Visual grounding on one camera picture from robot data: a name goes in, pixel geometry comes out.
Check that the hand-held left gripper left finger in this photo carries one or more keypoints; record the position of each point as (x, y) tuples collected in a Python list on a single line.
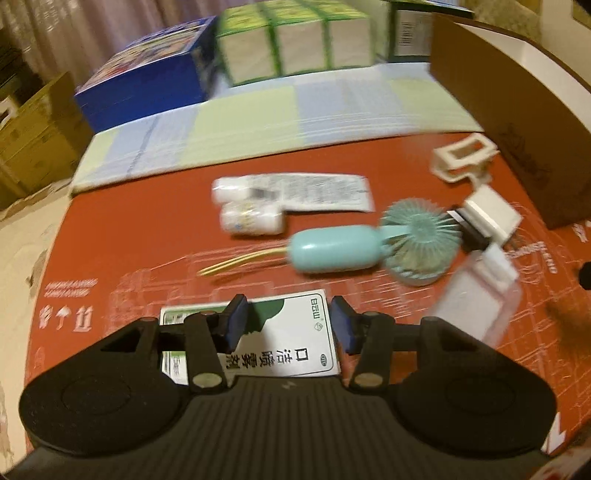
[(236, 321)]

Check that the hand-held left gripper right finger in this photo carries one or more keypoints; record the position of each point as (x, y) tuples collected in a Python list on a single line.
[(344, 323)]

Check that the white and green carton box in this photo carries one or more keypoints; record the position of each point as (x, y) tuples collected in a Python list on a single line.
[(288, 332)]

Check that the white black charger block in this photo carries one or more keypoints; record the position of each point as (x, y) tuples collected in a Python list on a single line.
[(489, 207)]

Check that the brown cardboard box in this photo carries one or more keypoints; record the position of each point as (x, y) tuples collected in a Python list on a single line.
[(508, 115)]

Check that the teal handheld fan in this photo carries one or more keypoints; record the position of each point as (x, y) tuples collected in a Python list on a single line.
[(332, 249)]

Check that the small white bottle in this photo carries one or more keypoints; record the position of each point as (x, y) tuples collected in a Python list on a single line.
[(249, 220)]

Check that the red printed cardboard sheet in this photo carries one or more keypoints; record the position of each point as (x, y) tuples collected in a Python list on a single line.
[(138, 258)]

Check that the white squeeze tube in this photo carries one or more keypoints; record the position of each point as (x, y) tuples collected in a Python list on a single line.
[(314, 191)]

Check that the white plastic clip holder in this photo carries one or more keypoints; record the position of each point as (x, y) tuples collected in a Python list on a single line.
[(444, 161)]

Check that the plaid cloth mat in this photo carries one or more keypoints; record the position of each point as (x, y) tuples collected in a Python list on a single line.
[(277, 120)]

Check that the blue printed box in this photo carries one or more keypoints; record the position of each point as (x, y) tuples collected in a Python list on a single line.
[(147, 87)]

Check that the tan cardboard box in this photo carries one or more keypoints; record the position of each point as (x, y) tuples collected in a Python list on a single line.
[(37, 138)]

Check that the green tissue pack bundle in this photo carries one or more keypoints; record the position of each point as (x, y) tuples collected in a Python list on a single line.
[(295, 46)]

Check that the dark green box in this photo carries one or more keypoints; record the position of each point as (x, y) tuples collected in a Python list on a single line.
[(406, 32)]

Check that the beige curtain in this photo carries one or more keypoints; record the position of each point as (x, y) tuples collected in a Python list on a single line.
[(92, 32)]

